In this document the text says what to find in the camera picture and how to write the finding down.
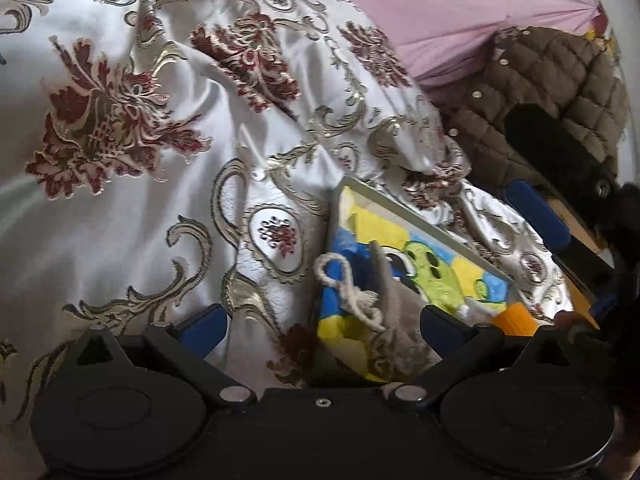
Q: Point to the person's right hand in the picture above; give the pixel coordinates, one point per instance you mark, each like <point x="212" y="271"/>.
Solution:
<point x="615" y="365"/>

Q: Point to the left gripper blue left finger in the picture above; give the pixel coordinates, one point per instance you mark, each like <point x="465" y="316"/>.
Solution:
<point x="203" y="332"/>

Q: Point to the floral satin bedspread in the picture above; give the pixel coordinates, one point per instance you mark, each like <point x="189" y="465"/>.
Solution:
<point x="124" y="202"/>

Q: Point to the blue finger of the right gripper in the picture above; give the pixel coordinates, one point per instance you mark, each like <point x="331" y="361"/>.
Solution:
<point x="530" y="205"/>

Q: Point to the white cloth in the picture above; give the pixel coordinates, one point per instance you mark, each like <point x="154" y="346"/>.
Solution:
<point x="473" y="312"/>

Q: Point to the orange trimmed cloth bib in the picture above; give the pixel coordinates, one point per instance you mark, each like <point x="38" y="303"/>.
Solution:
<point x="516" y="321"/>

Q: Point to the cartoon poster top right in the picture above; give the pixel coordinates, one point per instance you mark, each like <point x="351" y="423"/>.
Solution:
<point x="601" y="32"/>

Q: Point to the brown quilted puffer jacket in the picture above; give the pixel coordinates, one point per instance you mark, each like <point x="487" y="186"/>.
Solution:
<point x="570" y="77"/>

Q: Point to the green box with cartoon cloth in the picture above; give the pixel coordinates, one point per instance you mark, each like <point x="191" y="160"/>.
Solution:
<point x="432" y="263"/>

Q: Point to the wooden bed frame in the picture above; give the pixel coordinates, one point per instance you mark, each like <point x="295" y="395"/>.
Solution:
<point x="590" y="275"/>

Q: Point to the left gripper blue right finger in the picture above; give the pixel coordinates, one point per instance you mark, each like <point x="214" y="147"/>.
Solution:
<point x="443" y="332"/>

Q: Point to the floral satin pillow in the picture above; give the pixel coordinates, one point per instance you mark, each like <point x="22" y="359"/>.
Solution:
<point x="318" y="94"/>

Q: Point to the grey cloth pouch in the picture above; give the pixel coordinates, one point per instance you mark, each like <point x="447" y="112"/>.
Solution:
<point x="399" y="353"/>

